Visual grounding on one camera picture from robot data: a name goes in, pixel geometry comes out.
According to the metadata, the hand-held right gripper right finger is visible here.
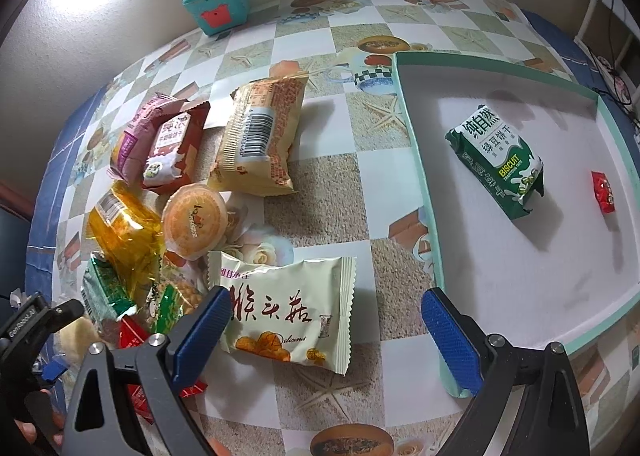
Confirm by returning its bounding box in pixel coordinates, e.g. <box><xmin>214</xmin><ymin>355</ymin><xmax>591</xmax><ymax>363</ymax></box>
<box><xmin>421</xmin><ymin>287</ymin><xmax>591</xmax><ymax>456</ymax></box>

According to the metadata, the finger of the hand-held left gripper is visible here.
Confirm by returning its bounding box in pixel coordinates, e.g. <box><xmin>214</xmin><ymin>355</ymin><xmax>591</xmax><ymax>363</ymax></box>
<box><xmin>42</xmin><ymin>361</ymin><xmax>68</xmax><ymax>384</ymax></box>

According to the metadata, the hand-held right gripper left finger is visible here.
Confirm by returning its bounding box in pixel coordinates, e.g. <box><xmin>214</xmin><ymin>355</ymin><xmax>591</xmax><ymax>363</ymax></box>
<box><xmin>60</xmin><ymin>286</ymin><xmax>231</xmax><ymax>456</ymax></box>

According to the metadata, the clear pastry pack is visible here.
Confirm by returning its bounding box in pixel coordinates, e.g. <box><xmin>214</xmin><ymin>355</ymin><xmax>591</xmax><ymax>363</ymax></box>
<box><xmin>52</xmin><ymin>319</ymin><xmax>108</xmax><ymax>372</ymax></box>

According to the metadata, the clear peanut snack pack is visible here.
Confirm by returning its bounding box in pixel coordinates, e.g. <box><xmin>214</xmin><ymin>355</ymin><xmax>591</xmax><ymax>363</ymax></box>
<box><xmin>137</xmin><ymin>276</ymin><xmax>206</xmax><ymax>337</ymax></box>

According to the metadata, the red snack packet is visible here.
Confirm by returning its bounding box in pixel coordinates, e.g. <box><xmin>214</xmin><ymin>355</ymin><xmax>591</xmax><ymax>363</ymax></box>
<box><xmin>117</xmin><ymin>315</ymin><xmax>208</xmax><ymax>424</ymax></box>

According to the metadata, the white tray with teal rim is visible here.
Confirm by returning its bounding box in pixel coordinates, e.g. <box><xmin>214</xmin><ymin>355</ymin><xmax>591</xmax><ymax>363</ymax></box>
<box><xmin>392</xmin><ymin>50</ymin><xmax>640</xmax><ymax>398</ymax></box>

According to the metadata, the cream snack packet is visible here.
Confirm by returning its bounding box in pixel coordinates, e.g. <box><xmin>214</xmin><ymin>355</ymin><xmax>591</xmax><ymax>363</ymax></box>
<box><xmin>206</xmin><ymin>250</ymin><xmax>358</xmax><ymax>377</ymax></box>

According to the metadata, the green foil snack packet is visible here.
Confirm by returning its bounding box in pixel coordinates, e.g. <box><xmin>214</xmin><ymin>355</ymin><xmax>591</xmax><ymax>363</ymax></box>
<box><xmin>80</xmin><ymin>252</ymin><xmax>138</xmax><ymax>324</ymax></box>

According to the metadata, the orange jelly cup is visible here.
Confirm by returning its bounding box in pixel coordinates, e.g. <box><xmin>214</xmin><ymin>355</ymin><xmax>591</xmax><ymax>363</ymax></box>
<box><xmin>162</xmin><ymin>183</ymin><xmax>228</xmax><ymax>257</ymax></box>

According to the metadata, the person's left hand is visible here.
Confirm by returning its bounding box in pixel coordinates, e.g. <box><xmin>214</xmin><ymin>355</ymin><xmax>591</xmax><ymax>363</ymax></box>
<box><xmin>12</xmin><ymin>418</ymin><xmax>66</xmax><ymax>449</ymax></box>

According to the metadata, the yellow snack packet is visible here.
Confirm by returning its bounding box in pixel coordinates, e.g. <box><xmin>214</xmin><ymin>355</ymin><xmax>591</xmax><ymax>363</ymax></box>
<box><xmin>85</xmin><ymin>180</ymin><xmax>166</xmax><ymax>299</ymax></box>

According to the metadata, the green white biscuit packet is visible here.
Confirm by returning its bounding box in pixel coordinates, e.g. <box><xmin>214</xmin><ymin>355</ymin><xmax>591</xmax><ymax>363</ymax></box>
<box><xmin>445</xmin><ymin>104</ymin><xmax>545</xmax><ymax>222</ymax></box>

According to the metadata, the red-brown snack packet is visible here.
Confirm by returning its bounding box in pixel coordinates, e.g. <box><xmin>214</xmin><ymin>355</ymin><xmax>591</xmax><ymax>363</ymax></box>
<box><xmin>141</xmin><ymin>101</ymin><xmax>211</xmax><ymax>194</ymax></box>

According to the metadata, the checkered patterned tablecloth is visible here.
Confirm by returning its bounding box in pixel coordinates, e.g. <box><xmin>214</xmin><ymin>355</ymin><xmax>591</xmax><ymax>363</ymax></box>
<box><xmin>25</xmin><ymin>0</ymin><xmax>640</xmax><ymax>456</ymax></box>

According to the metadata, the tan snack packet with barcode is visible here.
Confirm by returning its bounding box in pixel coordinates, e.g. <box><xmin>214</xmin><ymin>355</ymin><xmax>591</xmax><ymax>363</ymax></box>
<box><xmin>207</xmin><ymin>74</ymin><xmax>309</xmax><ymax>196</ymax></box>

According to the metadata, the pink snack packet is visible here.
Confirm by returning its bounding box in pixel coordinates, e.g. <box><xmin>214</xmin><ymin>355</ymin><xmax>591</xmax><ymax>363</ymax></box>
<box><xmin>110</xmin><ymin>92</ymin><xmax>188</xmax><ymax>184</ymax></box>

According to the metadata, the small red candy packet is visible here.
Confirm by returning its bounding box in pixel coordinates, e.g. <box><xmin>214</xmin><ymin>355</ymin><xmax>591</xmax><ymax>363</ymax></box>
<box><xmin>590</xmin><ymin>170</ymin><xmax>617</xmax><ymax>213</ymax></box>

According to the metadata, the teal storage box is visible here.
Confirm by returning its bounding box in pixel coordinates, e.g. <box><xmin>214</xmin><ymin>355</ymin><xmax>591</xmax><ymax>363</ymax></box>
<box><xmin>181</xmin><ymin>0</ymin><xmax>250</xmax><ymax>36</ymax></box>

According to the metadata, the white metal rack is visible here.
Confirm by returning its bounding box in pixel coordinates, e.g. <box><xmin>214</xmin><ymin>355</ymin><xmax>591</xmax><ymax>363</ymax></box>
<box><xmin>574</xmin><ymin>0</ymin><xmax>640</xmax><ymax>82</ymax></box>

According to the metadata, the black cable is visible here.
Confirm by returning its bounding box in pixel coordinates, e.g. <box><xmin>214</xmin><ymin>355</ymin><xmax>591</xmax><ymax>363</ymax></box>
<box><xmin>585</xmin><ymin>0</ymin><xmax>640</xmax><ymax>127</ymax></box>

